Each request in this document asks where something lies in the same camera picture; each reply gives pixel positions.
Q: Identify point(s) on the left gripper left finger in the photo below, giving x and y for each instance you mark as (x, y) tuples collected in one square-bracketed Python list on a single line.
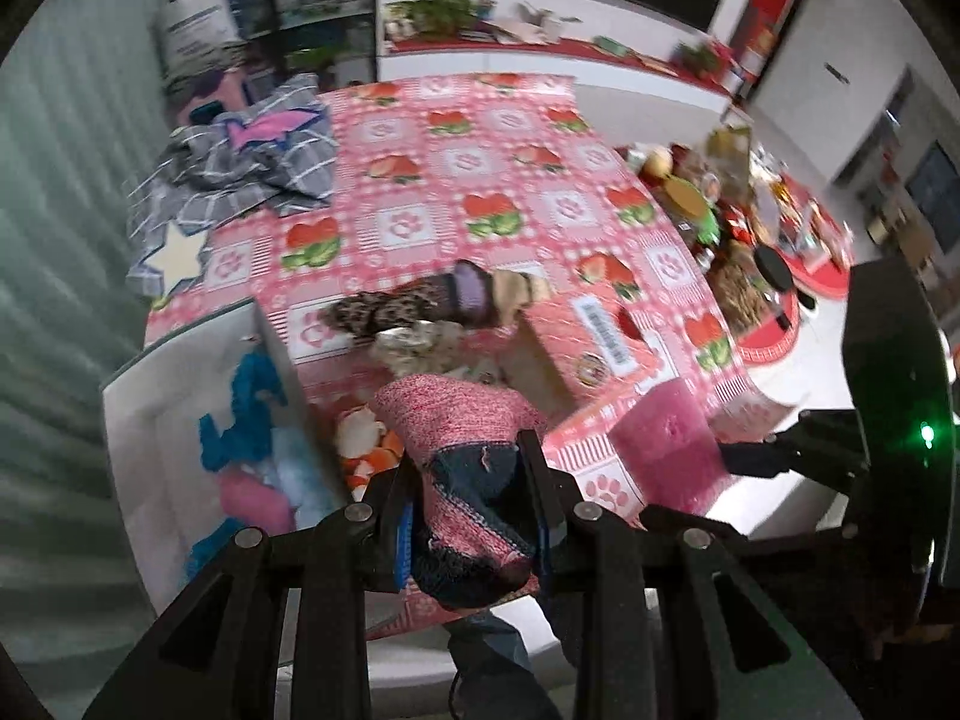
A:
[(215, 651)]

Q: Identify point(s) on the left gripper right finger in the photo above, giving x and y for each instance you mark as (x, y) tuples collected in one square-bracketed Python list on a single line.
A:
[(669, 625)]

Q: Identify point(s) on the pink sponge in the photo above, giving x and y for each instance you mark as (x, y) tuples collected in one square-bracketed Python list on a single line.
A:
[(244, 497), (667, 448)]

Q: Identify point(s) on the light blue fluffy cloth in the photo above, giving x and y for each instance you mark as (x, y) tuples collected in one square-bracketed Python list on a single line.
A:
[(308, 481)]

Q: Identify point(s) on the pink black knitted sock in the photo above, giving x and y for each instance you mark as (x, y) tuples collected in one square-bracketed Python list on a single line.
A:
[(473, 534)]

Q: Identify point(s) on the blue rubber glove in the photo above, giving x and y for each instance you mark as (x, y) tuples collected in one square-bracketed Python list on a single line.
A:
[(255, 387)]

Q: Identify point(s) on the white dotted scrunchie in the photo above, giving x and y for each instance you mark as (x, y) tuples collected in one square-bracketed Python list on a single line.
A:
[(435, 348)]

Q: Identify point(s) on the leopard print scrunchie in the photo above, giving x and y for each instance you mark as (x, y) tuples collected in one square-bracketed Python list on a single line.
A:
[(367, 313)]

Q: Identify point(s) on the beige knitted sock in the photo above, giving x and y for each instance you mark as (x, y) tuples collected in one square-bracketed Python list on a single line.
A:
[(514, 291)]

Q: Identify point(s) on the purple striped knitted sock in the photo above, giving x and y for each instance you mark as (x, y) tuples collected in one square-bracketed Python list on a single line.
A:
[(464, 295)]

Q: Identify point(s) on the white open storage box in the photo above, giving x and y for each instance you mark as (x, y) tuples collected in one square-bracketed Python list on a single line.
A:
[(151, 412)]

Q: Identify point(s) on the jar with black lid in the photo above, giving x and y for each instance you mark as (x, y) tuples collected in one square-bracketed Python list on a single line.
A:
[(749, 284)]

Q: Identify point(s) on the pink patterned carton box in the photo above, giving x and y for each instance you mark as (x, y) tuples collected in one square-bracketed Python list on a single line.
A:
[(578, 349)]

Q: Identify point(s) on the jar with yellow lid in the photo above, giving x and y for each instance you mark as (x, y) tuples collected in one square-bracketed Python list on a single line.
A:
[(684, 201)]

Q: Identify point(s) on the white cabinet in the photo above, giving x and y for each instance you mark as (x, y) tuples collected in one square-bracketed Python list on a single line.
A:
[(833, 73)]

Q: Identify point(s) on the pink strawberry paw tablecloth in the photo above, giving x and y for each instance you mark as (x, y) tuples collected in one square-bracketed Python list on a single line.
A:
[(500, 170)]

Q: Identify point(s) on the grey checked star cloth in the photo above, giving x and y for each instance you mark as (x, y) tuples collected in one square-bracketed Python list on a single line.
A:
[(279, 153)]

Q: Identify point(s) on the pink plastic stool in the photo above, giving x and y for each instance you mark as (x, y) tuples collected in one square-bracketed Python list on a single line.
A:
[(212, 94)]

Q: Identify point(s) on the white tv bench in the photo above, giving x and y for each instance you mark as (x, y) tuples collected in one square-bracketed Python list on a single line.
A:
[(606, 47)]

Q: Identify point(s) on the green potted plant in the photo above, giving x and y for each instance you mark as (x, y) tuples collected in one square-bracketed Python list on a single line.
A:
[(433, 20)]

